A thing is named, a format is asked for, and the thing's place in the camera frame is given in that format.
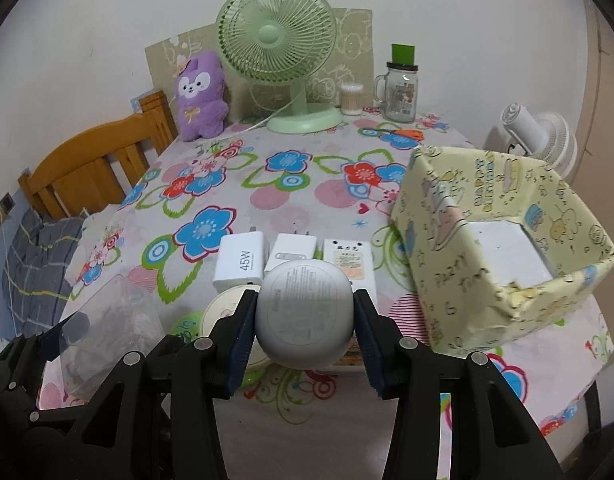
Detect white standing fan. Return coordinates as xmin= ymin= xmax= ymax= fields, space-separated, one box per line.
xmin=484 ymin=102 xmax=578 ymax=182

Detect beige cartoon board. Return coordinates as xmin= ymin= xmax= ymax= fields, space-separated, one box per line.
xmin=145 ymin=8 xmax=374 ymax=122

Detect orange handled scissors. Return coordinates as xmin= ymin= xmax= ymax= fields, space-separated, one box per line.
xmin=377 ymin=128 xmax=424 ymax=142

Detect wall power socket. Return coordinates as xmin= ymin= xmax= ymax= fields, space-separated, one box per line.
xmin=0 ymin=193 xmax=15 ymax=216

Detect white power strip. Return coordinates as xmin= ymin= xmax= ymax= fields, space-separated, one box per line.
xmin=322 ymin=238 xmax=377 ymax=306

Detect clear plastic bag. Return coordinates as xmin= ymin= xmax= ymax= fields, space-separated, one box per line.
xmin=60 ymin=275 xmax=165 ymax=401

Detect floral tablecloth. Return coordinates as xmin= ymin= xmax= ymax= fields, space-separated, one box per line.
xmin=36 ymin=106 xmax=614 ymax=480

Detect purple plush toy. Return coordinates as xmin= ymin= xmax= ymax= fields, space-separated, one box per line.
xmin=176 ymin=51 xmax=229 ymax=142

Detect wooden chair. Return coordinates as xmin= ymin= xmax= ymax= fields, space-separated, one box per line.
xmin=18 ymin=90 xmax=178 ymax=220

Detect green desk fan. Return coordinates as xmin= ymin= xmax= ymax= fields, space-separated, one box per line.
xmin=215 ymin=0 xmax=342 ymax=134

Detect grey plaid bedding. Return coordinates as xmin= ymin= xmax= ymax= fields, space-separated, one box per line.
xmin=2 ymin=208 xmax=83 ymax=337

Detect green perforated device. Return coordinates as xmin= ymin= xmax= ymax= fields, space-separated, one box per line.
xmin=168 ymin=312 xmax=203 ymax=344

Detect cotton swab container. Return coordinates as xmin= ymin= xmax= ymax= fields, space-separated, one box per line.
xmin=339 ymin=81 xmax=363 ymax=116

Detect yellow cartoon paper box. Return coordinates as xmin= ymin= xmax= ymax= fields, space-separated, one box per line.
xmin=392 ymin=145 xmax=614 ymax=356

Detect white round device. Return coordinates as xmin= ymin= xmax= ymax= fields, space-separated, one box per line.
xmin=255 ymin=259 xmax=354 ymax=370

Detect glass mason jar green lid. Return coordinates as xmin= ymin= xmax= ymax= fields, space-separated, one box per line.
xmin=373 ymin=44 xmax=419 ymax=124

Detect white 45W charger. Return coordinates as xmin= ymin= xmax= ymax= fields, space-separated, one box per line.
xmin=213 ymin=231 xmax=266 ymax=292

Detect small white charger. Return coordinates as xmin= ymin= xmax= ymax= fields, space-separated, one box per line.
xmin=264 ymin=233 xmax=318 ymax=273

